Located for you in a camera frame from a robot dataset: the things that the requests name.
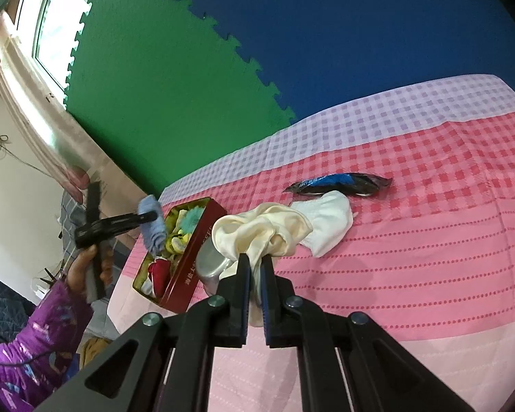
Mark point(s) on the blue black sock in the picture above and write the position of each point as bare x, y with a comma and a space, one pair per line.
339, 183

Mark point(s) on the blue quilted cushion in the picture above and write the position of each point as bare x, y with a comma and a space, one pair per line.
2, 304

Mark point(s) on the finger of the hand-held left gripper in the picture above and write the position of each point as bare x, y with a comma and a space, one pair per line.
128, 221

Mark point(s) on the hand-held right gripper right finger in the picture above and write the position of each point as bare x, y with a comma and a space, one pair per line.
265, 300

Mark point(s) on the mustard yellow cloth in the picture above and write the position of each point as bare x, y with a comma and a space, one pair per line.
93, 352

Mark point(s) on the white red-trimmed sock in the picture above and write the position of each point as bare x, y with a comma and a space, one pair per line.
147, 288

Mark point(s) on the red and grey cloth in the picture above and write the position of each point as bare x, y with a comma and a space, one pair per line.
158, 272

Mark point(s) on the pink checked tablecloth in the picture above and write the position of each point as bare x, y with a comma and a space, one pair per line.
412, 223

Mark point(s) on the light blue sock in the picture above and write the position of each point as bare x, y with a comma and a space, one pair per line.
154, 227

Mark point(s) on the red tin box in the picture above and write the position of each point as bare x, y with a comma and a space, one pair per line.
193, 261

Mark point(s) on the person's left forearm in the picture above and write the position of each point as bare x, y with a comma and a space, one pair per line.
38, 343

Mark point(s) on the green foam mat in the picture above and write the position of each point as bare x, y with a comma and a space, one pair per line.
167, 94

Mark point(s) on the person's left hand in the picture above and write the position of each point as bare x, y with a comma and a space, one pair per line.
78, 272

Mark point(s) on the blue foam mat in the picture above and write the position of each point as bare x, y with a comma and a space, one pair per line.
369, 25

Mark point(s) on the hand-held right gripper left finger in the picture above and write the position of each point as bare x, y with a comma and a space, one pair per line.
242, 296

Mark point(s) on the steel bowl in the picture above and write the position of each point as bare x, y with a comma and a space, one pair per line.
214, 268

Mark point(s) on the teal fuzzy sock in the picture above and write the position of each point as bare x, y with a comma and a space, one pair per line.
192, 219

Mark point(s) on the printed white curtain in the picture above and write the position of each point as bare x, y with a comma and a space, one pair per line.
38, 107

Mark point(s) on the cream cloth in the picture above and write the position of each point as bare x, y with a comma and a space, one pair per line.
257, 227

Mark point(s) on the window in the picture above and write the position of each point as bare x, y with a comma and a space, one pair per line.
60, 17

